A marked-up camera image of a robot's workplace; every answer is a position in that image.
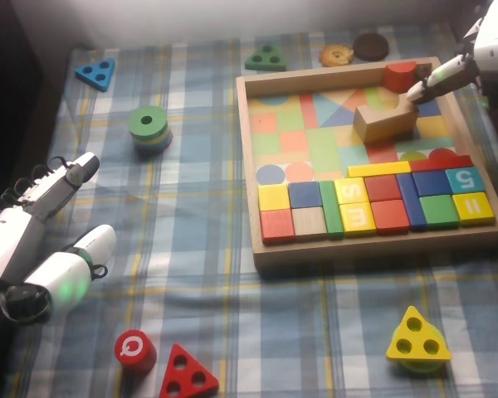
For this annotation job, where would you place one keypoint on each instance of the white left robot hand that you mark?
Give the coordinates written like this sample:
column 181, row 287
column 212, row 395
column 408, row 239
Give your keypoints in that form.
column 12, row 242

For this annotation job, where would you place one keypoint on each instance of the natural wooden arch block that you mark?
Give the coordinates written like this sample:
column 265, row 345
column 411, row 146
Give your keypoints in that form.
column 382, row 128

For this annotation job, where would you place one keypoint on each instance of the red semicircle block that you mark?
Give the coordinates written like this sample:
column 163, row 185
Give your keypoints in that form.
column 398, row 79

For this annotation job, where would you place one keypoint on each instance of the red cylinder block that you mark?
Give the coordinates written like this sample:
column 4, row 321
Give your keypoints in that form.
column 136, row 360

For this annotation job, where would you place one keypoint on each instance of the blue triangle with holes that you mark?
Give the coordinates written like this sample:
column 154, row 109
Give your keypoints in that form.
column 81, row 74

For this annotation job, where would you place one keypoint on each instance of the red triangle with holes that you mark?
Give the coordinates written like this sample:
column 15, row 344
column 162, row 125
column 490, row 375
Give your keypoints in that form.
column 186, row 372

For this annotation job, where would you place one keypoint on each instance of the green triangle with holes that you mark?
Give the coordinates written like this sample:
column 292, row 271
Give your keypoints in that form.
column 250, row 64

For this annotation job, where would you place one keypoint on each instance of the yellow triangle with holes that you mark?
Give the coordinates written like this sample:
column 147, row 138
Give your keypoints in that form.
column 417, row 338

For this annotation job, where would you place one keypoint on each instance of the dark brown round cookie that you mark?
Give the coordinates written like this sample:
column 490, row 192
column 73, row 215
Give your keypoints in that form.
column 370, row 45

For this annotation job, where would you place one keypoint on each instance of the tan flower-shaped cookie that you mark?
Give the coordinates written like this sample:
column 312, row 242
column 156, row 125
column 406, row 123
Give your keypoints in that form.
column 327, row 58

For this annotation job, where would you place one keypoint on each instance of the blue plaid tablecloth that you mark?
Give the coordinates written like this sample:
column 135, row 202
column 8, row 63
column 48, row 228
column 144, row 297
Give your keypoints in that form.
column 191, row 248

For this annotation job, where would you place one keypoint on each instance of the wooden tray with colourful print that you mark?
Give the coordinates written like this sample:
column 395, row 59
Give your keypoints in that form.
column 357, row 253

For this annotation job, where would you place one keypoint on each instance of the light green round disc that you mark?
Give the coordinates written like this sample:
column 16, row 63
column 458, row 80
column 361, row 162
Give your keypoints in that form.
column 418, row 366

